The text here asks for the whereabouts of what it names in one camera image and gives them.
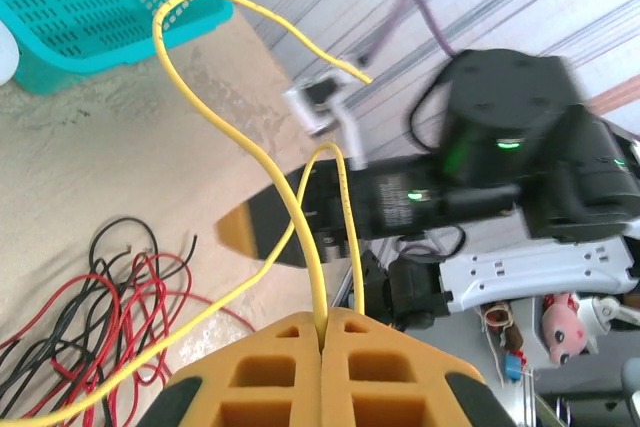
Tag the white plastic basket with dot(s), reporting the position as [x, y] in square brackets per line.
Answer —
[6, 54]

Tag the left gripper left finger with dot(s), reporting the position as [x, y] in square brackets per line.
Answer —
[270, 372]

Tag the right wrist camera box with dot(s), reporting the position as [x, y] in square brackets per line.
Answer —
[320, 102]

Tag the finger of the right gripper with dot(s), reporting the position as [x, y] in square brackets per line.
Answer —
[270, 227]

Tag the teal plastic basket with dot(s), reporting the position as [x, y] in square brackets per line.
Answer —
[80, 2]

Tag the pink plush toy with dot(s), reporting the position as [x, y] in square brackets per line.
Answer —
[567, 332]

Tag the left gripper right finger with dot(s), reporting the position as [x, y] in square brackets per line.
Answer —
[380, 372]

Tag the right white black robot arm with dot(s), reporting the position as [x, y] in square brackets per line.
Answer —
[500, 97]

